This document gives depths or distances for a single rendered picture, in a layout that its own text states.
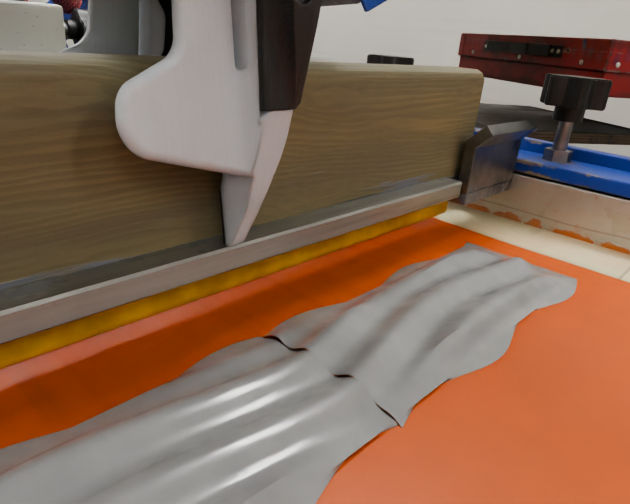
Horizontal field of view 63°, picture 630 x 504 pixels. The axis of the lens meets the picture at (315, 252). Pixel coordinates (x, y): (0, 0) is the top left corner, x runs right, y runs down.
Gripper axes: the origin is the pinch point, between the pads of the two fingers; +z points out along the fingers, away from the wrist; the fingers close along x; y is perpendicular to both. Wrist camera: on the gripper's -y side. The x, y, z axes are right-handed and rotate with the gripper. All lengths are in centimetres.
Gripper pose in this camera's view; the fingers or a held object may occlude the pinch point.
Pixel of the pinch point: (208, 192)
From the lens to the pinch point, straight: 22.0
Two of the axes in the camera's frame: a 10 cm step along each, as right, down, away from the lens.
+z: -0.8, 9.2, 3.9
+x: 7.3, 3.2, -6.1
